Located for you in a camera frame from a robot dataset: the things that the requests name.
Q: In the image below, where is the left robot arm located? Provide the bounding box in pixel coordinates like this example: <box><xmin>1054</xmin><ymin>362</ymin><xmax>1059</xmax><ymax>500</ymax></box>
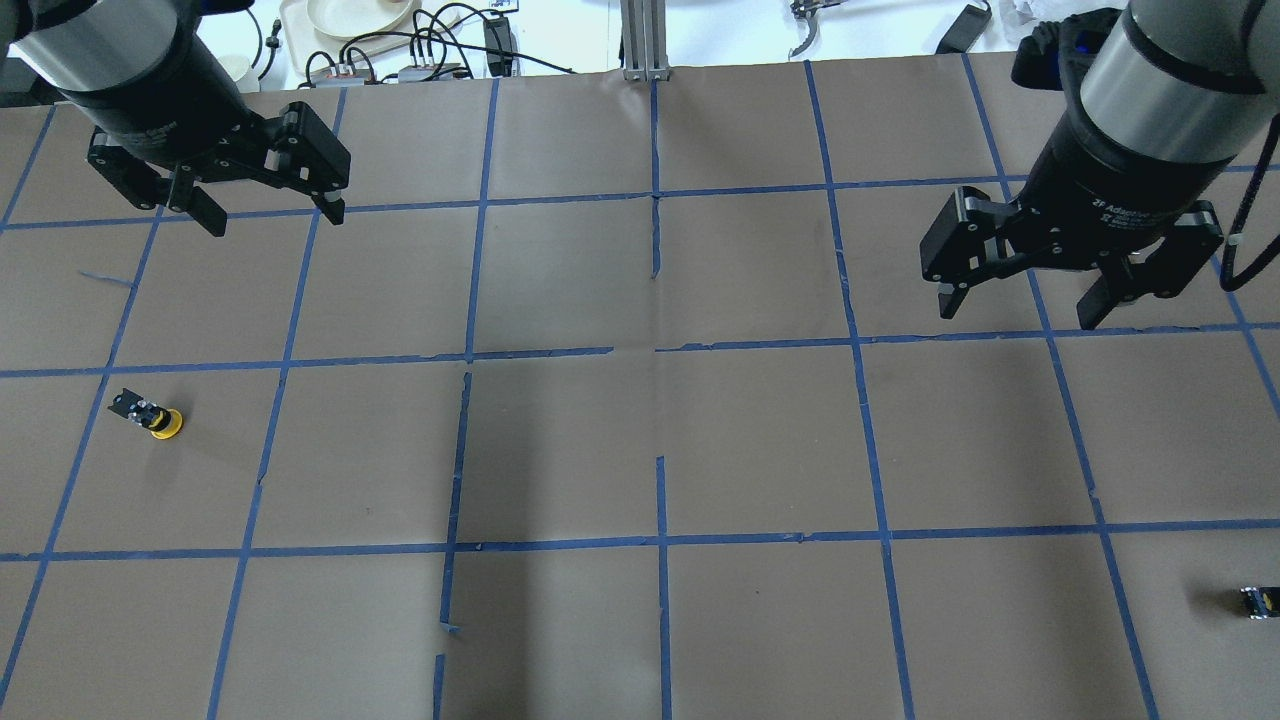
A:
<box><xmin>3</xmin><ymin>1</ymin><xmax>351</xmax><ymax>237</ymax></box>

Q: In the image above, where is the aluminium frame post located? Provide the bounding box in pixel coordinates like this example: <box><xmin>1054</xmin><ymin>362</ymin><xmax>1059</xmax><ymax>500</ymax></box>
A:
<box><xmin>620</xmin><ymin>0</ymin><xmax>671</xmax><ymax>82</ymax></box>

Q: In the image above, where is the small black switch block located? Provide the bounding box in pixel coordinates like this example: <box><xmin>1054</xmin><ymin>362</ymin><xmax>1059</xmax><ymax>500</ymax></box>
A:
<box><xmin>1239</xmin><ymin>585</ymin><xmax>1280</xmax><ymax>620</ymax></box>

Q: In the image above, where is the beige tray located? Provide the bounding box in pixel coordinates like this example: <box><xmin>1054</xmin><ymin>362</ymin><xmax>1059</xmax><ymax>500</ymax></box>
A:
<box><xmin>279</xmin><ymin>1</ymin><xmax>461</xmax><ymax>73</ymax></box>

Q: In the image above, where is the beige plate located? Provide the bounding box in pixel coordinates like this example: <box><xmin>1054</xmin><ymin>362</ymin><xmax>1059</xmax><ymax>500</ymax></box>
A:
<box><xmin>303</xmin><ymin>0</ymin><xmax>417</xmax><ymax>40</ymax></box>

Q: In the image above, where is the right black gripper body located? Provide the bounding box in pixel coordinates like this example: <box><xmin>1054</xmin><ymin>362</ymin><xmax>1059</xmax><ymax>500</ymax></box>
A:
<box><xmin>1020</xmin><ymin>120</ymin><xmax>1216</xmax><ymax>272</ymax></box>

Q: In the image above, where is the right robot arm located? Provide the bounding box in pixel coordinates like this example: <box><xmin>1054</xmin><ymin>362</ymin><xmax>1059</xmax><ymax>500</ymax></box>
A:
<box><xmin>920</xmin><ymin>1</ymin><xmax>1277</xmax><ymax>331</ymax></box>

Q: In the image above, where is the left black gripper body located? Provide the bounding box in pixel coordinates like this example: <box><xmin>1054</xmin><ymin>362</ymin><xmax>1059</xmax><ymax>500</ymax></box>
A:
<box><xmin>63</xmin><ymin>40</ymin><xmax>269</xmax><ymax>193</ymax></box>

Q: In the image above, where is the black power adapter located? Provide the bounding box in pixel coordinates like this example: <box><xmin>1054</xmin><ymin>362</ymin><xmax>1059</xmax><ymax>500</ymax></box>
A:
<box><xmin>934</xmin><ymin>1</ymin><xmax>993</xmax><ymax>55</ymax></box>

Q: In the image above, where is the yellow push button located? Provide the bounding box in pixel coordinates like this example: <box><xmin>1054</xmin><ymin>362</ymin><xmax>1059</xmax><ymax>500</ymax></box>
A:
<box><xmin>108</xmin><ymin>388</ymin><xmax>184</xmax><ymax>439</ymax></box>

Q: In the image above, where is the white paper cup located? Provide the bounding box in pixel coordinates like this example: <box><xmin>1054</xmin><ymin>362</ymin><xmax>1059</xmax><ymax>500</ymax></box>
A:
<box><xmin>218</xmin><ymin>54</ymin><xmax>260</xmax><ymax>94</ymax></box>

